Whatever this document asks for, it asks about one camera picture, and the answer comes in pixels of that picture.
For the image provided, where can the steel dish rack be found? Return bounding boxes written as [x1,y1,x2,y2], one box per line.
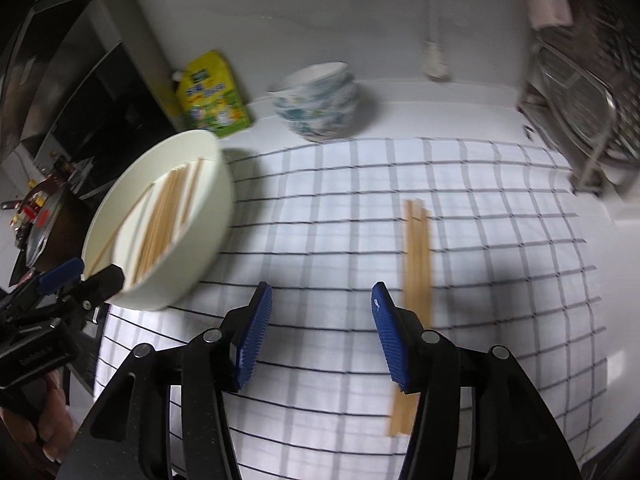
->
[518,37,639,197]

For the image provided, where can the yellow seasoning pouch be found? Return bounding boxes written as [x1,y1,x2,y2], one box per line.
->
[177,51,250,138]

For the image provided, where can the white black checked cloth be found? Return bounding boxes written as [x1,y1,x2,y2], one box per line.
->
[93,138,606,479]

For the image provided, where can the stacked patterned porcelain bowls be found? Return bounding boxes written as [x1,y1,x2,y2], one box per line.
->
[267,62,359,143]

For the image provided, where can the person's left hand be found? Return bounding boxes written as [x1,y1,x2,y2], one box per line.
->
[1,370,76,464]

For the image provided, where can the white dish brush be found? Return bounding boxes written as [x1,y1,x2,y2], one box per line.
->
[422,0,450,82]

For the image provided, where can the large cream bowl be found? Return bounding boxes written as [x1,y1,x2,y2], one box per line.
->
[82,130,234,311]

